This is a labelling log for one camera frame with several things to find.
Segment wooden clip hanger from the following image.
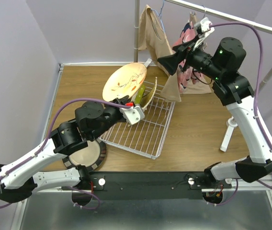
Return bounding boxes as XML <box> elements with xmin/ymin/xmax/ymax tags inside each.
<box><xmin>189</xmin><ymin>11</ymin><xmax>206</xmax><ymax>28</ymax></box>

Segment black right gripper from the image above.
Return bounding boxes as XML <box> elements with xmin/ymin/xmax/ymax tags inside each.
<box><xmin>157</xmin><ymin>34</ymin><xmax>224</xmax><ymax>81</ymax></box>

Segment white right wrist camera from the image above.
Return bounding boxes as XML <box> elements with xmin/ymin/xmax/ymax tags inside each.
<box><xmin>193</xmin><ymin>17</ymin><xmax>215</xmax><ymax>50</ymax></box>

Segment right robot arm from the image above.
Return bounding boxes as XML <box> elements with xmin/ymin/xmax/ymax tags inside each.
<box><xmin>158</xmin><ymin>37</ymin><xmax>272</xmax><ymax>188</ymax></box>

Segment pink patterned hanging garment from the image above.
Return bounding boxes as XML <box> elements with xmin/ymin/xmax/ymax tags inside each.
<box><xmin>173</xmin><ymin>21</ymin><xmax>211</xmax><ymax>94</ymax></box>

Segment beige plate orange leaves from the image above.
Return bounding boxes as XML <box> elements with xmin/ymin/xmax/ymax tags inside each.
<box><xmin>102</xmin><ymin>62</ymin><xmax>147</xmax><ymax>102</ymax></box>

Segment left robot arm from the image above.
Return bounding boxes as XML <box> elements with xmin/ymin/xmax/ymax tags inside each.
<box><xmin>0</xmin><ymin>96</ymin><xmax>132</xmax><ymax>206</ymax></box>

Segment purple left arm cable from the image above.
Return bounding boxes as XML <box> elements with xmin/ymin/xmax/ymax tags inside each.
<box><xmin>0</xmin><ymin>97</ymin><xmax>133</xmax><ymax>211</ymax></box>

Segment black rimmed silver plate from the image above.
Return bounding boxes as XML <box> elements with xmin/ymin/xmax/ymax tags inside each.
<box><xmin>62</xmin><ymin>139</ymin><xmax>107</xmax><ymax>172</ymax></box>

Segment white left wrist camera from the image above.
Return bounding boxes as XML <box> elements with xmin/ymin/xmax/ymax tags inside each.
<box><xmin>120</xmin><ymin>104</ymin><xmax>145</xmax><ymax>125</ymax></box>

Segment yellow woven placemat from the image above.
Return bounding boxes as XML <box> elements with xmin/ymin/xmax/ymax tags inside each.
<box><xmin>140</xmin><ymin>77</ymin><xmax>158</xmax><ymax>111</ymax></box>

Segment green polka dot plate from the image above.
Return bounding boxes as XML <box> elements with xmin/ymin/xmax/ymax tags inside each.
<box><xmin>134</xmin><ymin>85</ymin><xmax>146</xmax><ymax>104</ymax></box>

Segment beige hanging shirt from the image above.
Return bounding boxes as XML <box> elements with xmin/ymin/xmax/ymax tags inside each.
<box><xmin>138</xmin><ymin>5</ymin><xmax>181</xmax><ymax>102</ymax></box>

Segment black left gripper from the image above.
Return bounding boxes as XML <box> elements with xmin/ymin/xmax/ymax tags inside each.
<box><xmin>89</xmin><ymin>95</ymin><xmax>131</xmax><ymax>141</ymax></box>

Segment white wire dish rack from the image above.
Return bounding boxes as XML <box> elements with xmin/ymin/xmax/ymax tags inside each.
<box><xmin>101</xmin><ymin>81</ymin><xmax>175</xmax><ymax>159</ymax></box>

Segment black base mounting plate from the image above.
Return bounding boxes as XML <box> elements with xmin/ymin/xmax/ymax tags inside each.
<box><xmin>59</xmin><ymin>170</ymin><xmax>225</xmax><ymax>201</ymax></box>

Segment white clothes rack frame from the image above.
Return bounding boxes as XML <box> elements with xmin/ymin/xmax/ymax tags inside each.
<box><xmin>133</xmin><ymin>0</ymin><xmax>272</xmax><ymax>152</ymax></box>

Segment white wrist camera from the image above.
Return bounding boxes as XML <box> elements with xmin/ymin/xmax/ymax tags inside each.
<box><xmin>193</xmin><ymin>17</ymin><xmax>215</xmax><ymax>50</ymax></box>
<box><xmin>120</xmin><ymin>104</ymin><xmax>145</xmax><ymax>125</ymax></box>

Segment blue wire hanger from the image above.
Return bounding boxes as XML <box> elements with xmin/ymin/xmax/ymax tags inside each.
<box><xmin>151</xmin><ymin>0</ymin><xmax>165</xmax><ymax>32</ymax></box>

